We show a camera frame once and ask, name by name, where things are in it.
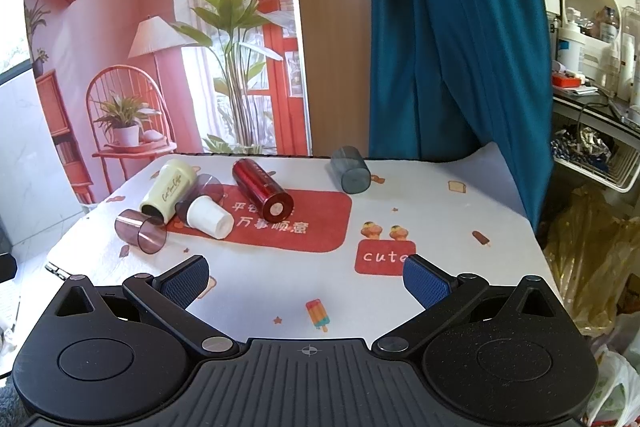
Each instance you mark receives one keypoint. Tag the white wire storage basket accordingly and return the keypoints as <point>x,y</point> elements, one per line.
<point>592,137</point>

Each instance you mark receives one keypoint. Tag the cream yellow tumbler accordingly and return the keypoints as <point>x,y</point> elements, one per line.
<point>174,180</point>

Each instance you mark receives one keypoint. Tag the teal blue curtain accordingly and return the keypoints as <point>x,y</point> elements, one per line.
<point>450,76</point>

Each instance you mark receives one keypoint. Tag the yellow plastic bag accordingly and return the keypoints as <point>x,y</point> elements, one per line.
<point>590,252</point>

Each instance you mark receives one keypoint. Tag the white cosmetics bottle blue label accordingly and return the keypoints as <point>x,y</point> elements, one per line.
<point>571,44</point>

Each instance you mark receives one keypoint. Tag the shiny red metal tumbler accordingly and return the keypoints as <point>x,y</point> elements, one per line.
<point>273,203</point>

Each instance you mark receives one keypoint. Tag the translucent purple plastic cup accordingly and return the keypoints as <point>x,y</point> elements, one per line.
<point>204,185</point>

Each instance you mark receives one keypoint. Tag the translucent grey-blue plastic cup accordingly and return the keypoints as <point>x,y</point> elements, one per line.
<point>349,170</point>

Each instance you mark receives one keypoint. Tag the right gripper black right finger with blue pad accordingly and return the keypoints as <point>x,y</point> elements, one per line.
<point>446,301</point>

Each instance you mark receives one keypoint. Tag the white plastic bag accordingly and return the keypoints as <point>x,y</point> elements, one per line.
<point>615,401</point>

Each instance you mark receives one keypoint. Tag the pink room scene backdrop poster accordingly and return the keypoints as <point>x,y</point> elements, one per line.
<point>123,82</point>

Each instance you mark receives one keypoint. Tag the translucent maroon plastic cup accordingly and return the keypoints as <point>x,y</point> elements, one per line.
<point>139,230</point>

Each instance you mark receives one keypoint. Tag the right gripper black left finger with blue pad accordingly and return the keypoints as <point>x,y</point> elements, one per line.
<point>163,300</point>

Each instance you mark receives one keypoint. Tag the white printed tablecloth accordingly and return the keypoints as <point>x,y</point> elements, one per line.
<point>333,269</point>

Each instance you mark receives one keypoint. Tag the wooden panel board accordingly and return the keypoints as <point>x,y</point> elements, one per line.
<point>336,42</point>

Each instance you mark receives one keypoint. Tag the orange small box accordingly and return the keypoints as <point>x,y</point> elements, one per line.
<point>562,81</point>

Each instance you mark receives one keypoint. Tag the white paper cup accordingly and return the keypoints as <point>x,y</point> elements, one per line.
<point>208,217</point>

